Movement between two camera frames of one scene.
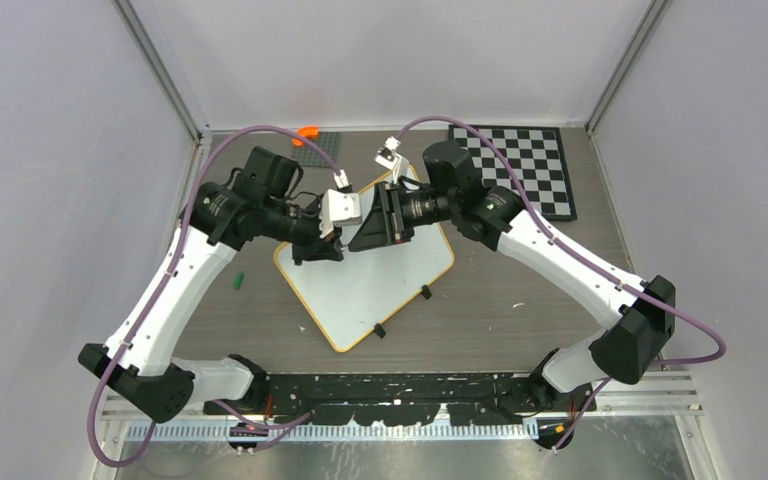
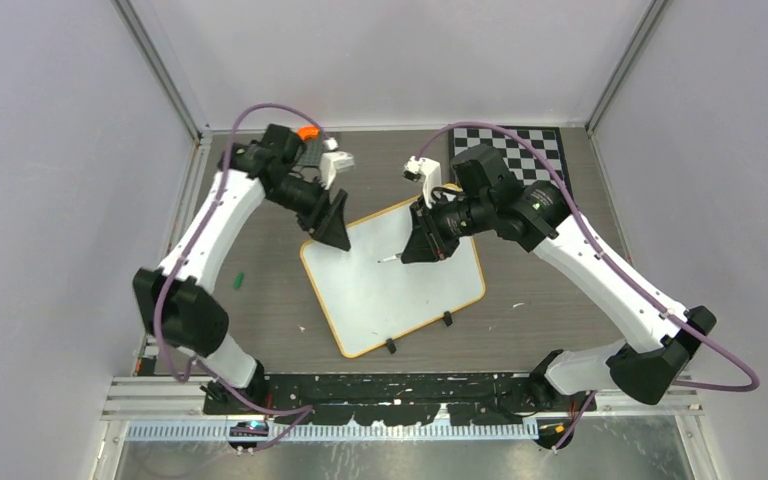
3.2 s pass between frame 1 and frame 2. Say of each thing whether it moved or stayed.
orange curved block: stayed
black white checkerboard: stayed
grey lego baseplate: stayed
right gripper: moved
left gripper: moved
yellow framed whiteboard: moved
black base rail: stayed
